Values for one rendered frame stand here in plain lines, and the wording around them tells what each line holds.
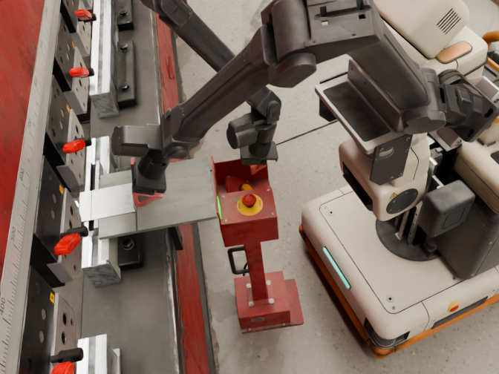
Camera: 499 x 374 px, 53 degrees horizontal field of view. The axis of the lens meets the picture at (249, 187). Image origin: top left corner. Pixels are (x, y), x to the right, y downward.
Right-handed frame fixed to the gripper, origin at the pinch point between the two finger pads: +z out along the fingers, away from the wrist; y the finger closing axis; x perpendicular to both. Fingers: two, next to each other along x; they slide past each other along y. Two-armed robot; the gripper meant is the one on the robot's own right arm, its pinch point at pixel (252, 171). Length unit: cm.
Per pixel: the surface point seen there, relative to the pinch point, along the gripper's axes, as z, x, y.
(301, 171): 72, -59, -45
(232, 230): 7.3, 15.3, 6.4
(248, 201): -0.2, 10.9, 2.7
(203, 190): -16.3, 19.5, 17.1
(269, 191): 1.1, 6.6, -4.0
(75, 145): -42, 30, 42
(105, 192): -10.6, 16.0, 39.2
